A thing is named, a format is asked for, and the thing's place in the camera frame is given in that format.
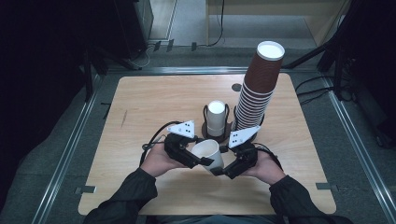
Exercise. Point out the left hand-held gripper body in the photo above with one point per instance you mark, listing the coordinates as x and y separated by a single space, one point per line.
177 146

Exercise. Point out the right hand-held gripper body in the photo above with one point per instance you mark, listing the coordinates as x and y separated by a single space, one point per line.
247 155

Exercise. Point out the white paper cup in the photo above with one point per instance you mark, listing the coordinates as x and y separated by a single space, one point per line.
216 115
215 131
211 152

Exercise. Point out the single brown ribbed cup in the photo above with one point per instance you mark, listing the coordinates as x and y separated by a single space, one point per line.
263 73

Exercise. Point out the person's right hand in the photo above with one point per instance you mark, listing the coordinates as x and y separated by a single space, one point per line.
267 168

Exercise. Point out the person's left hand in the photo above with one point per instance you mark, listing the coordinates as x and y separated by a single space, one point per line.
155 161

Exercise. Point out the person's grey trousers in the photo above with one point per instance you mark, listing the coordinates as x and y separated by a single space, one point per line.
214 219

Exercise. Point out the dark round table grommet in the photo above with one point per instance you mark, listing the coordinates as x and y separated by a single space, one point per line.
236 87

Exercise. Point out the black metal stand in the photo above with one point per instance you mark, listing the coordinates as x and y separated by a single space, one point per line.
88 77
306 56

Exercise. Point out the black cabinet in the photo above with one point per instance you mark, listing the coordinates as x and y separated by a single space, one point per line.
132 28

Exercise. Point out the light wooden furniture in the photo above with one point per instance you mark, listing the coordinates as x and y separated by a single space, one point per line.
323 21

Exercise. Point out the grey flat metal bracket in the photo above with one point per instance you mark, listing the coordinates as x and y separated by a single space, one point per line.
85 189
326 186

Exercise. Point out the long metal floor rail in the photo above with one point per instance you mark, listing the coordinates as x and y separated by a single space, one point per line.
65 155
358 146

